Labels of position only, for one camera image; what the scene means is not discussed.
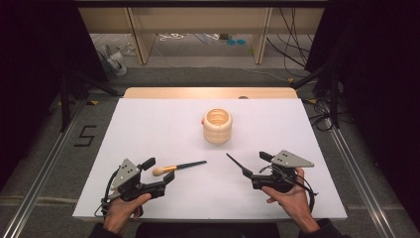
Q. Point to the blue disc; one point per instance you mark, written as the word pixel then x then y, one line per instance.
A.
pixel 231 42
pixel 241 41

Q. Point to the white plastic container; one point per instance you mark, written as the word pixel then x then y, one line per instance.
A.
pixel 117 62

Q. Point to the person's left hand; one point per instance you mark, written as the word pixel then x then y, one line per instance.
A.
pixel 120 213

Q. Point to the black curtain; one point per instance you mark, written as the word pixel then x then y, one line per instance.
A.
pixel 379 82
pixel 33 66

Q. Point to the cream ringed brush holder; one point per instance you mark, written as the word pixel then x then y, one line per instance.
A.
pixel 218 132

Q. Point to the metal floor rail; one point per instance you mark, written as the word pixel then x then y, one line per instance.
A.
pixel 39 178
pixel 358 178

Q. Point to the small dark round object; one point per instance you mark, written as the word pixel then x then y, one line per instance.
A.
pixel 243 97

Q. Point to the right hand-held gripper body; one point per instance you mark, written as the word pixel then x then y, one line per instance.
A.
pixel 290 160

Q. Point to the large makeup brush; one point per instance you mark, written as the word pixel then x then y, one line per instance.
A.
pixel 180 167

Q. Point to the white table sheet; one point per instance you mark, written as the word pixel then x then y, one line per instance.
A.
pixel 165 132

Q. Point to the light wooden shelf unit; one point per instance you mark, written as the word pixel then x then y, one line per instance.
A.
pixel 198 20

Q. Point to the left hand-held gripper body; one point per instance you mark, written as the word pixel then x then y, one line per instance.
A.
pixel 127 172

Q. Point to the yellow tape piece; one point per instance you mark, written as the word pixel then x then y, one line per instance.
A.
pixel 93 102
pixel 290 80
pixel 312 100

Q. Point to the person's right hand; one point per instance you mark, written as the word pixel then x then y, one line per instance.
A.
pixel 295 205

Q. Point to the black metal stand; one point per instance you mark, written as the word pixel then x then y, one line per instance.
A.
pixel 334 95
pixel 64 99

